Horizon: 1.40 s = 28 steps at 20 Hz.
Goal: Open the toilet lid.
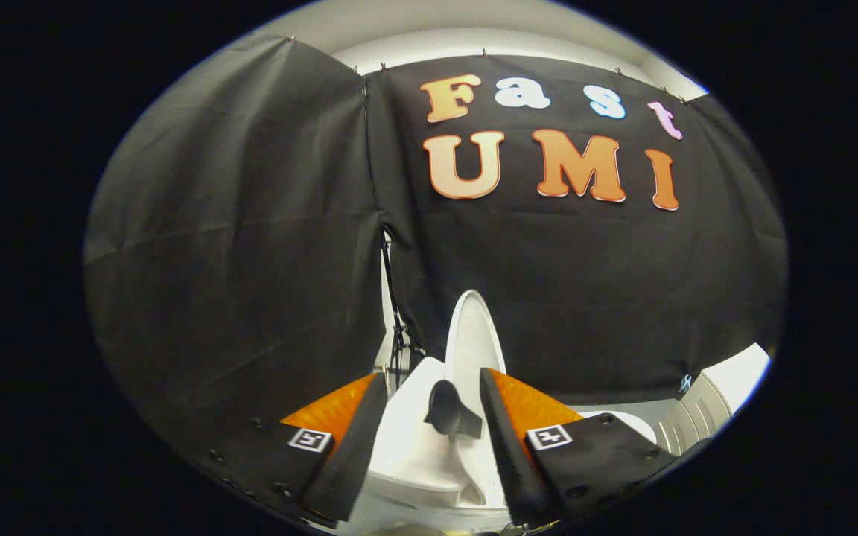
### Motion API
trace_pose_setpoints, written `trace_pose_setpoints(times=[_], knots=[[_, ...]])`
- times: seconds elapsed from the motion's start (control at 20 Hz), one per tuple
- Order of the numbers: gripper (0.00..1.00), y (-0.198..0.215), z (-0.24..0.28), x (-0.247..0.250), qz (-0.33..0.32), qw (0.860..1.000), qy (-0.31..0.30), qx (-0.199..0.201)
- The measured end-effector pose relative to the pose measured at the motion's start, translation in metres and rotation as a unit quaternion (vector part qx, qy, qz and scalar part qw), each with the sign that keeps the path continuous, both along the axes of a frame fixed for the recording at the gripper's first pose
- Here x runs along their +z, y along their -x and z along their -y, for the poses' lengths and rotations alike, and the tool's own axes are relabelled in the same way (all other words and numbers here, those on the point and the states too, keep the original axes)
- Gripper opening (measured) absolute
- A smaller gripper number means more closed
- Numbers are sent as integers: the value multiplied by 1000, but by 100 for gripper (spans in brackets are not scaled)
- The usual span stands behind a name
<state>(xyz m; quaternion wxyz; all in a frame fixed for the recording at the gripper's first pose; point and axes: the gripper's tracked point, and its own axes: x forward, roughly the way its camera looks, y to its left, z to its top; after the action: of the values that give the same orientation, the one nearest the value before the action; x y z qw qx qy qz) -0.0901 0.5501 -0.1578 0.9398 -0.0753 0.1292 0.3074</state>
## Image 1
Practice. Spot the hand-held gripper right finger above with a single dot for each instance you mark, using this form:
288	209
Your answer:
507	447

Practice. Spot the white drawer cabinet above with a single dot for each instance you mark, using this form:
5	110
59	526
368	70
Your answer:
704	406

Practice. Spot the white toilet lid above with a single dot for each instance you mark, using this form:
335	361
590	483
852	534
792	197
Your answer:
474	335

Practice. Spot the black tripod stand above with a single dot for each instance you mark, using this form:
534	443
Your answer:
397	335

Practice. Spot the black backdrop cloth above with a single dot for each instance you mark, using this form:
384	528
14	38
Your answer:
250	260

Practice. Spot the white toilet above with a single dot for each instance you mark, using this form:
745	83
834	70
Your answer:
414	461

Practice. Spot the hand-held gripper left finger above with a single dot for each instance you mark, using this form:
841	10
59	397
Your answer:
358	447

